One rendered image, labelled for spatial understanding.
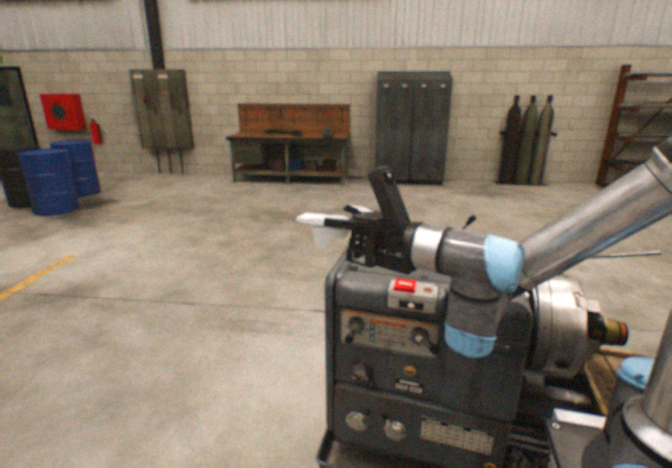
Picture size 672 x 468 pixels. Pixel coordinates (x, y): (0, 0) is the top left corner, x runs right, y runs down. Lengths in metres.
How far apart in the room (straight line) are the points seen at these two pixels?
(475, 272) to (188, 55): 8.17
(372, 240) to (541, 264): 0.27
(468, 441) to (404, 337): 0.39
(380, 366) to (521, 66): 7.20
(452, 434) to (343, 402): 0.35
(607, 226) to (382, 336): 0.77
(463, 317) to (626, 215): 0.26
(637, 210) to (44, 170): 6.64
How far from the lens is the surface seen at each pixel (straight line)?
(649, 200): 0.66
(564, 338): 1.32
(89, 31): 9.64
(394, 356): 1.30
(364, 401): 1.41
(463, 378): 1.29
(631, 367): 0.79
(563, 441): 0.96
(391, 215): 0.64
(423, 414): 1.40
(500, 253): 0.58
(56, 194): 6.85
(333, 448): 1.66
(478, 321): 0.63
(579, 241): 0.68
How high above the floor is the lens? 1.81
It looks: 19 degrees down
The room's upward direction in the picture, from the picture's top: straight up
